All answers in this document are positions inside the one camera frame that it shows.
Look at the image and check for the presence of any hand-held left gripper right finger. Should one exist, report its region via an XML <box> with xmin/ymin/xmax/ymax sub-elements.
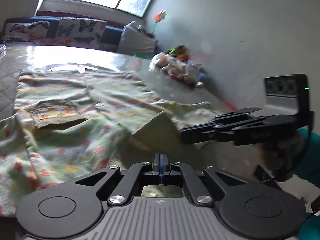
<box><xmin>160</xmin><ymin>153</ymin><xmax>247</xmax><ymax>207</ymax></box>

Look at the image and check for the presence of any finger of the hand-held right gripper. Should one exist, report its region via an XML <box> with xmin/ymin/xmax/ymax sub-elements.
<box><xmin>214</xmin><ymin>107</ymin><xmax>266</xmax><ymax>127</ymax></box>
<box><xmin>180</xmin><ymin>123</ymin><xmax>251</xmax><ymax>146</ymax></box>

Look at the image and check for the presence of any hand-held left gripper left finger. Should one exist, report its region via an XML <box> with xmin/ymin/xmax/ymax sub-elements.
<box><xmin>75</xmin><ymin>153</ymin><xmax>162</xmax><ymax>207</ymax></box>

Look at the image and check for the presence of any floral light green shirt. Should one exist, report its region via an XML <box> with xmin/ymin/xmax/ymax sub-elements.
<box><xmin>0</xmin><ymin>67</ymin><xmax>218</xmax><ymax>217</ymax></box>

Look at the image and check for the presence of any person's right hand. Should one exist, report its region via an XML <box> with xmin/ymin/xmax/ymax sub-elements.
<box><xmin>260</xmin><ymin>145</ymin><xmax>277</xmax><ymax>167</ymax></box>

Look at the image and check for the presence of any teal cloth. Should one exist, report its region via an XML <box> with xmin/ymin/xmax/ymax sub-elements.
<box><xmin>298</xmin><ymin>127</ymin><xmax>320</xmax><ymax>137</ymax></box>
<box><xmin>297</xmin><ymin>213</ymin><xmax>320</xmax><ymax>240</ymax></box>

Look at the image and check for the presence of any pile of plastic bags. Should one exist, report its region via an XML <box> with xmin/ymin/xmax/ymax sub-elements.
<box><xmin>149</xmin><ymin>51</ymin><xmax>208</xmax><ymax>88</ymax></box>

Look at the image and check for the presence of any green toy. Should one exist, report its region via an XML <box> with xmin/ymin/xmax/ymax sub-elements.
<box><xmin>167</xmin><ymin>44</ymin><xmax>189</xmax><ymax>61</ymax></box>

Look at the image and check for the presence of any grey pillow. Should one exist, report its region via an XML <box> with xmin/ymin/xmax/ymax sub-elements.
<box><xmin>117</xmin><ymin>26</ymin><xmax>158</xmax><ymax>56</ymax></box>

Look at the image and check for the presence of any white patterned pillow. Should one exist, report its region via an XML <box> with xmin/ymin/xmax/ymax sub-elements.
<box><xmin>127</xmin><ymin>21</ymin><xmax>151</xmax><ymax>34</ymax></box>

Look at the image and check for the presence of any colourful pinwheel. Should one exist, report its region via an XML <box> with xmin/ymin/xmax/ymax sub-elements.
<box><xmin>150</xmin><ymin>9</ymin><xmax>167</xmax><ymax>37</ymax></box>

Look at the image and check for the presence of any blue sofa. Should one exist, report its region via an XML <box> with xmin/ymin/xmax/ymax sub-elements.
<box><xmin>4</xmin><ymin>16</ymin><xmax>160</xmax><ymax>56</ymax></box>

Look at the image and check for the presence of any butterfly print cushion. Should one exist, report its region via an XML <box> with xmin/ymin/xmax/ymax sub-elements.
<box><xmin>56</xmin><ymin>17</ymin><xmax>107</xmax><ymax>49</ymax></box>
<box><xmin>4</xmin><ymin>21</ymin><xmax>51</xmax><ymax>43</ymax></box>

